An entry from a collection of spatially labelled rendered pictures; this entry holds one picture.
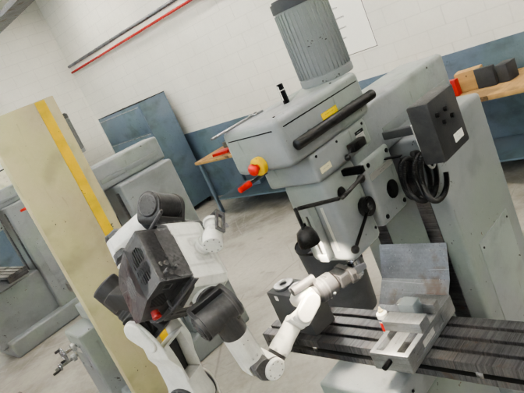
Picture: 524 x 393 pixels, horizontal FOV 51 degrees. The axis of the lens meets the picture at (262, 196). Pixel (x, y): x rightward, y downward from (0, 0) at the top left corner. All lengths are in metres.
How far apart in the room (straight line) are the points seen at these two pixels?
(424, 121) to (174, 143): 7.58
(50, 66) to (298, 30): 9.82
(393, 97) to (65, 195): 1.92
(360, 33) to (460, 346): 5.14
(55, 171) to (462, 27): 4.36
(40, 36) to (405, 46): 7.44
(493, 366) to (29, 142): 2.49
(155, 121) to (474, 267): 7.34
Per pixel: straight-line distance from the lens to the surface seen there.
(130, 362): 3.48
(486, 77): 5.64
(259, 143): 1.71
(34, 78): 11.39
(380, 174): 2.02
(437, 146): 1.89
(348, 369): 2.20
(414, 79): 2.33
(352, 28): 6.75
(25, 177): 3.20
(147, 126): 9.05
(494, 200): 2.52
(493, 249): 2.46
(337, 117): 1.80
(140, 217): 1.91
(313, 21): 1.97
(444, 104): 1.95
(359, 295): 4.15
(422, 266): 2.35
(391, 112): 2.15
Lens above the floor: 2.11
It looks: 15 degrees down
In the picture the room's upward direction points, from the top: 24 degrees counter-clockwise
